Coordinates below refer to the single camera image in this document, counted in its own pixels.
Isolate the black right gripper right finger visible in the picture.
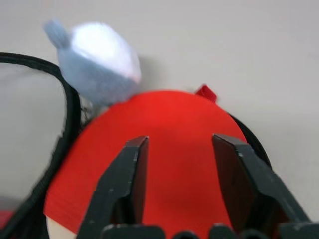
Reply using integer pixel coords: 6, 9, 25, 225
211, 133, 319, 239

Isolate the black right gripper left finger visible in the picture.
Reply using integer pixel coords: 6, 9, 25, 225
76, 135, 150, 239

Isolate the black-zippered paddle case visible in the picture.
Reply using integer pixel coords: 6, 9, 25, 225
0, 52, 273, 239

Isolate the red cloth cap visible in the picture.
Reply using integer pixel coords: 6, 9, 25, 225
43, 89, 249, 239

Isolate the grey and white plush pendant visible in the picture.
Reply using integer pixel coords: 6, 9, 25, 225
43, 18, 143, 108

